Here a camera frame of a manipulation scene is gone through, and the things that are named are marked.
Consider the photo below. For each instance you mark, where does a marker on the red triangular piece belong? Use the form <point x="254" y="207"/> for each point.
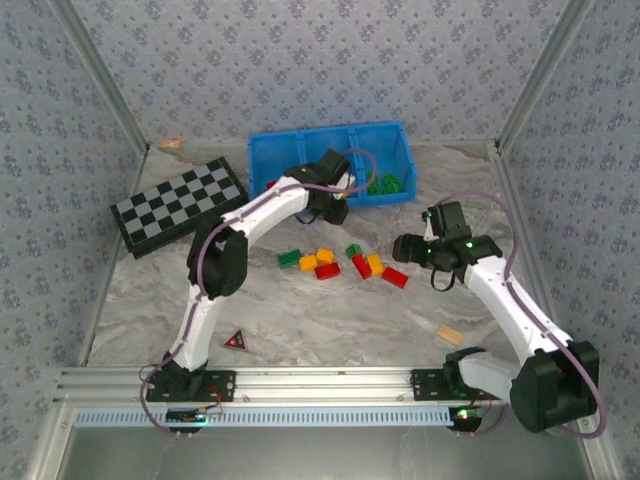
<point x="235" y="343"/>

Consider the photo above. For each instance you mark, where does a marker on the light wooden block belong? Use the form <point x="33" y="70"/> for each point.
<point x="450" y="334"/>

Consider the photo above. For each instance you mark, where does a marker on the blue three-compartment plastic bin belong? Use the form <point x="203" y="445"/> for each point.
<point x="270" y="155"/>

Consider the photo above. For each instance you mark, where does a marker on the aluminium frame post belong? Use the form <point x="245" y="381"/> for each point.
<point x="103" y="70"/>
<point x="542" y="70"/>

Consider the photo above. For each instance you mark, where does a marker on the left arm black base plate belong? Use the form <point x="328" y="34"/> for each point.
<point x="225" y="387"/>

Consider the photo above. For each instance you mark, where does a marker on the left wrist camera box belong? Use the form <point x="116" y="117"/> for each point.
<point x="335" y="161"/>

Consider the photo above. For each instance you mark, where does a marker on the grey metal tray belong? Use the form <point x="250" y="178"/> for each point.
<point x="320" y="455"/>

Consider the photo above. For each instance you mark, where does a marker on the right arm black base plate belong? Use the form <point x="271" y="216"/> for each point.
<point x="425" y="385"/>

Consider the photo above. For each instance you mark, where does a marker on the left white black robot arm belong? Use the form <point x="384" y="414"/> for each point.
<point x="202" y="330"/>

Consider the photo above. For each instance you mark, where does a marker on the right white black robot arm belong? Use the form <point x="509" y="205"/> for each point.
<point x="505" y="310"/>

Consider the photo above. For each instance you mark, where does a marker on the aluminium mounting rail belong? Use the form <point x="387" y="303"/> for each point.
<point x="320" y="385"/>

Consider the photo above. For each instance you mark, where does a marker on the black and grey chessboard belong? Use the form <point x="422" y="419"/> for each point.
<point x="200" y="190"/>

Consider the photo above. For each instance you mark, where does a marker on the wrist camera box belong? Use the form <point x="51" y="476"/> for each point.
<point x="335" y="161"/>
<point x="450" y="217"/>

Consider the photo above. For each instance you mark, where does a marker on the yellow lego brick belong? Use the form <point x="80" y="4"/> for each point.
<point x="375" y="265"/>
<point x="325" y="256"/>
<point x="308" y="262"/>

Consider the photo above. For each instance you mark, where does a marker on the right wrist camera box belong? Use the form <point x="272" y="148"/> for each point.
<point x="450" y="217"/>

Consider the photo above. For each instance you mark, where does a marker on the small orange wooden block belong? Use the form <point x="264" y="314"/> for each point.
<point x="170" y="144"/>

